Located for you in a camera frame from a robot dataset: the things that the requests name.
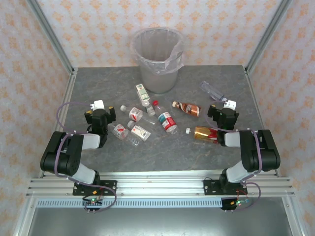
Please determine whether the white-capped bottle red-white label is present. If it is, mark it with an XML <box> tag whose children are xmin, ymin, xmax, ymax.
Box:
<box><xmin>120</xmin><ymin>105</ymin><xmax>156</xmax><ymax>125</ymax></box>

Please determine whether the aluminium frame post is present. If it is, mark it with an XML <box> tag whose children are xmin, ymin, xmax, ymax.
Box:
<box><xmin>245</xmin><ymin>0</ymin><xmax>293</xmax><ymax>75</ymax></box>
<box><xmin>26</xmin><ymin>0</ymin><xmax>76</xmax><ymax>75</ymax></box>

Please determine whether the clear plastic bin liner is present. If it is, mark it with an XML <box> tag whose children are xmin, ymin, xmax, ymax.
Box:
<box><xmin>130</xmin><ymin>27</ymin><xmax>186</xmax><ymax>75</ymax></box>

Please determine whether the circuit board with led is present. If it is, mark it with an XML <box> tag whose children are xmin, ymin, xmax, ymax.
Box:
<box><xmin>229</xmin><ymin>198</ymin><xmax>250</xmax><ymax>207</ymax></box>
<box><xmin>82</xmin><ymin>197</ymin><xmax>104</xmax><ymax>207</ymax></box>

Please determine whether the small crushed clear bottle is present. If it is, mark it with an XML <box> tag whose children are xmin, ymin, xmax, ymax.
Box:
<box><xmin>112</xmin><ymin>123</ymin><xmax>140</xmax><ymax>148</ymax></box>

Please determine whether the aluminium table rail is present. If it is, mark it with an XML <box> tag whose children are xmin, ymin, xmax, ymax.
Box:
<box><xmin>243</xmin><ymin>66</ymin><xmax>282</xmax><ymax>177</ymax></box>
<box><xmin>38</xmin><ymin>68</ymin><xmax>78</xmax><ymax>178</ymax></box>

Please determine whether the aluminium mounting rail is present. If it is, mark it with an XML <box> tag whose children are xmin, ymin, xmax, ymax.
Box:
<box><xmin>26</xmin><ymin>171</ymin><xmax>296</xmax><ymax>198</ymax></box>

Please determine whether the metal mesh bin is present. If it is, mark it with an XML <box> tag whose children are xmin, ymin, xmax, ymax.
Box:
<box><xmin>131</xmin><ymin>28</ymin><xmax>185</xmax><ymax>94</ymax></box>

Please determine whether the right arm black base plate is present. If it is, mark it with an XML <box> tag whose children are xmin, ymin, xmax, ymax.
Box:
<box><xmin>203</xmin><ymin>178</ymin><xmax>248</xmax><ymax>196</ymax></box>

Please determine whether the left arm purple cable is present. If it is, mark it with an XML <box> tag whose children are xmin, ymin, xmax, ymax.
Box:
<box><xmin>54</xmin><ymin>101</ymin><xmax>118</xmax><ymax>213</ymax></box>

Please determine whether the slotted grey cable duct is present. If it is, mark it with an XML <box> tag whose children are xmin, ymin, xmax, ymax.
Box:
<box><xmin>36</xmin><ymin>199</ymin><xmax>247</xmax><ymax>208</ymax></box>

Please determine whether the right aluminium table rail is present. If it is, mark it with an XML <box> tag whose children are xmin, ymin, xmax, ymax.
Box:
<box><xmin>243</xmin><ymin>66</ymin><xmax>282</xmax><ymax>177</ymax></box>

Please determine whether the left aluminium table rail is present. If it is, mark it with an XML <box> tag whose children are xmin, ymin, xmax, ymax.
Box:
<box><xmin>38</xmin><ymin>68</ymin><xmax>78</xmax><ymax>178</ymax></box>

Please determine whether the grey metal panel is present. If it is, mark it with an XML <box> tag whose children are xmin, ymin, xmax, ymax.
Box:
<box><xmin>13</xmin><ymin>206</ymin><xmax>302</xmax><ymax>236</ymax></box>

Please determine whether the clear bottle white barcode label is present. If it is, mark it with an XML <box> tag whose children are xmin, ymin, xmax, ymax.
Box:
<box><xmin>126</xmin><ymin>120</ymin><xmax>152</xmax><ymax>143</ymax></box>

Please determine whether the large clear purple-tinted bottle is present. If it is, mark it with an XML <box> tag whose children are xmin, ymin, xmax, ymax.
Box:
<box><xmin>198</xmin><ymin>80</ymin><xmax>228</xmax><ymax>103</ymax></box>

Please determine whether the clear bottle green label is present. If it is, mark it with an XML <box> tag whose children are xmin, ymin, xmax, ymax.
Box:
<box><xmin>135</xmin><ymin>84</ymin><xmax>156</xmax><ymax>117</ymax></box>

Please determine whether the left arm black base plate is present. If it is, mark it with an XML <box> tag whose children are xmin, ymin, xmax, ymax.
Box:
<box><xmin>72</xmin><ymin>180</ymin><xmax>118</xmax><ymax>196</ymax></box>

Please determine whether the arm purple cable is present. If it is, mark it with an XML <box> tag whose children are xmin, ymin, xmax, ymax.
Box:
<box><xmin>203</xmin><ymin>100</ymin><xmax>262</xmax><ymax>212</ymax></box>
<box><xmin>54</xmin><ymin>101</ymin><xmax>118</xmax><ymax>213</ymax></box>

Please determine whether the brown drink bottle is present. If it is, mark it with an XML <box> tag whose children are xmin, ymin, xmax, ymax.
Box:
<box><xmin>172</xmin><ymin>100</ymin><xmax>202</xmax><ymax>118</ymax></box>

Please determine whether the red-capped clear plastic bottle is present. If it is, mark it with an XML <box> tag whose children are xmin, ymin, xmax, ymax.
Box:
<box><xmin>152</xmin><ymin>100</ymin><xmax>179</xmax><ymax>135</ymax></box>

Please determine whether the right aluminium frame post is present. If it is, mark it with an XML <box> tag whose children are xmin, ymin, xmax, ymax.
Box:
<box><xmin>245</xmin><ymin>0</ymin><xmax>293</xmax><ymax>75</ymax></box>

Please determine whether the left aluminium frame post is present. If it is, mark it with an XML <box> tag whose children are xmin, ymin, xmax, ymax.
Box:
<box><xmin>26</xmin><ymin>0</ymin><xmax>76</xmax><ymax>75</ymax></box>

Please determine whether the right circuit board with LED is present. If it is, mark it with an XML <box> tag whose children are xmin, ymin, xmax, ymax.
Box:
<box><xmin>229</xmin><ymin>198</ymin><xmax>250</xmax><ymax>207</ymax></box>

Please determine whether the gold and red bottle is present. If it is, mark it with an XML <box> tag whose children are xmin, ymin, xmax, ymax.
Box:
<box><xmin>186</xmin><ymin>125</ymin><xmax>221</xmax><ymax>145</ymax></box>

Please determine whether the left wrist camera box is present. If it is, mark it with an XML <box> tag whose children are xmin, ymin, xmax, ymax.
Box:
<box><xmin>90</xmin><ymin>99</ymin><xmax>106</xmax><ymax>111</ymax></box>

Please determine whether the left circuit board with LED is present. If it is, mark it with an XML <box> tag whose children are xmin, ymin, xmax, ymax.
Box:
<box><xmin>82</xmin><ymin>197</ymin><xmax>104</xmax><ymax>207</ymax></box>

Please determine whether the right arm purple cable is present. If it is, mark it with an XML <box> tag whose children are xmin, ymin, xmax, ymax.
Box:
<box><xmin>203</xmin><ymin>100</ymin><xmax>262</xmax><ymax>212</ymax></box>

